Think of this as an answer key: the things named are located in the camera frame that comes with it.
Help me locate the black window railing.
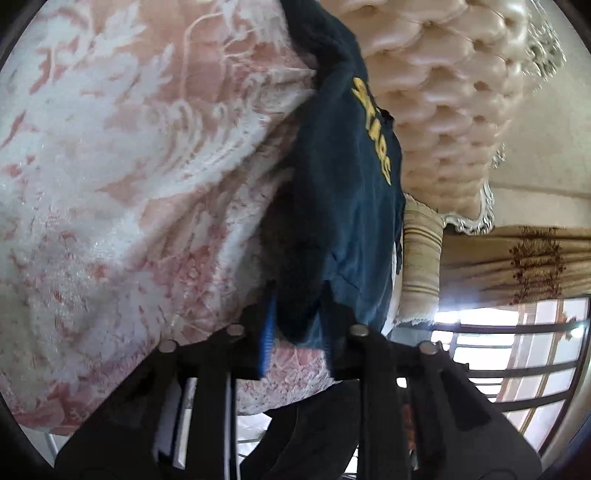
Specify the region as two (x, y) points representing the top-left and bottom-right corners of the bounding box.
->
(392, 318), (591, 435)

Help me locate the pink floral blanket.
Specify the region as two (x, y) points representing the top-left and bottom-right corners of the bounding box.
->
(0, 0), (338, 435)

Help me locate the person's dark clothing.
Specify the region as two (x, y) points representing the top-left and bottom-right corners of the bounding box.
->
(261, 401), (363, 480)

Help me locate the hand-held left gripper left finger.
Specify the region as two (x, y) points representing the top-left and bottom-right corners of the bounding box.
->
(54, 288), (278, 480)

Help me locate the pink tufted leather sofa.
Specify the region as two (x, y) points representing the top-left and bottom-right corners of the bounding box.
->
(318, 0), (566, 237)

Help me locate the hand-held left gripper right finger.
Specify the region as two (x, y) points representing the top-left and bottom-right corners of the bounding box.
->
(323, 300), (544, 480)

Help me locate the striped beige cushion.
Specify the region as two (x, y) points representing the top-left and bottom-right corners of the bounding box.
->
(392, 194), (447, 329)

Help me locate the gold patterned curtain valance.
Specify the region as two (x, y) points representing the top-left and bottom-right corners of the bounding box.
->
(438, 225), (591, 306)

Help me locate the navy blue hoodie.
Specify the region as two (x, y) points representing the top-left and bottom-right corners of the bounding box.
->
(259, 0), (407, 352)

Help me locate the bright window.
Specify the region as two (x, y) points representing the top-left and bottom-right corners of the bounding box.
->
(397, 295), (591, 446)

